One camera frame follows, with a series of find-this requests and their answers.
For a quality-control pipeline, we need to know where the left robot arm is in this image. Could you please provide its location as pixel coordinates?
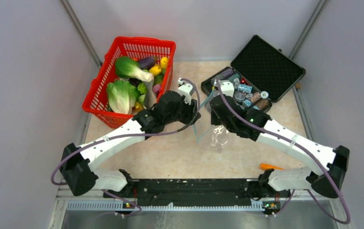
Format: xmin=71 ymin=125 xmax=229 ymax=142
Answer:
xmin=55 ymin=91 xmax=200 ymax=197

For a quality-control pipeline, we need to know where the purple eggplant toy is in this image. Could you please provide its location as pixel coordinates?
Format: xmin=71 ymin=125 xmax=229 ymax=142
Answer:
xmin=137 ymin=56 xmax=158 ymax=70

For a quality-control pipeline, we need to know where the red plastic basket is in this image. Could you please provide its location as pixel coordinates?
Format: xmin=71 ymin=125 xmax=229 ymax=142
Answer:
xmin=82 ymin=36 xmax=177 ymax=129

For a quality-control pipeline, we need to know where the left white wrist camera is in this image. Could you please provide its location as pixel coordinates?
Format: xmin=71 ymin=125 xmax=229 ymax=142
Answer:
xmin=177 ymin=78 xmax=194 ymax=105

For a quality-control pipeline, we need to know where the yellow lemon toy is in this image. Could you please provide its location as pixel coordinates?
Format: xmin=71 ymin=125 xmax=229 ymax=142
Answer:
xmin=148 ymin=64 xmax=162 ymax=77

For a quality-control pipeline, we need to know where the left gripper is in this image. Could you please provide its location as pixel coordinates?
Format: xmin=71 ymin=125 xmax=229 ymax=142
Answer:
xmin=164 ymin=94 xmax=201 ymax=125

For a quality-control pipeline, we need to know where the orange toy carrot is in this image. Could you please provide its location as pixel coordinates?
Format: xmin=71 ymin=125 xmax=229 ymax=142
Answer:
xmin=260 ymin=163 xmax=284 ymax=171

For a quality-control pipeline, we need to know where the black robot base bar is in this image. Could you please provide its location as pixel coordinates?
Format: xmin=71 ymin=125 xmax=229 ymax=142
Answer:
xmin=117 ymin=178 xmax=290 ymax=207

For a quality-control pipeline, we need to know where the black poker chip case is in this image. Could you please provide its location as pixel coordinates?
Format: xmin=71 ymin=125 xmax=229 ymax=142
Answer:
xmin=201 ymin=35 xmax=306 ymax=112

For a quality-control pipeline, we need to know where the green bok choy toy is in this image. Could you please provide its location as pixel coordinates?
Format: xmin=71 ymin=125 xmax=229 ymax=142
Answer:
xmin=114 ymin=56 xmax=154 ymax=82

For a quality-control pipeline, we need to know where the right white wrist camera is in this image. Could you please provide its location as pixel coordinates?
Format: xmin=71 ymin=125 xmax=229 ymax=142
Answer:
xmin=218 ymin=80 xmax=235 ymax=97

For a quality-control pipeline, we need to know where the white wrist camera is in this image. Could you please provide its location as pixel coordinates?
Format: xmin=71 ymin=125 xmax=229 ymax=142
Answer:
xmin=218 ymin=80 xmax=235 ymax=97
xmin=177 ymin=78 xmax=194 ymax=105

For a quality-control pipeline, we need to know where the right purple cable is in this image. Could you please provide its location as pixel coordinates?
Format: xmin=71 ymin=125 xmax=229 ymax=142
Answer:
xmin=215 ymin=79 xmax=352 ymax=225

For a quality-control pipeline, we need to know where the clear zip top bag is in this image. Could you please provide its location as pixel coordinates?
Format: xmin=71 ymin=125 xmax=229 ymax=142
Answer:
xmin=192 ymin=88 xmax=233 ymax=155

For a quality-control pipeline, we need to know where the green lettuce toy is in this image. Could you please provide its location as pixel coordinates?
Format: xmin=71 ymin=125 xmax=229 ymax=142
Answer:
xmin=106 ymin=79 xmax=140 ymax=115

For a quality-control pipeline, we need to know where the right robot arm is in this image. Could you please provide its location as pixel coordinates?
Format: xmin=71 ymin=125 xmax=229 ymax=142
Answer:
xmin=210 ymin=95 xmax=350 ymax=198

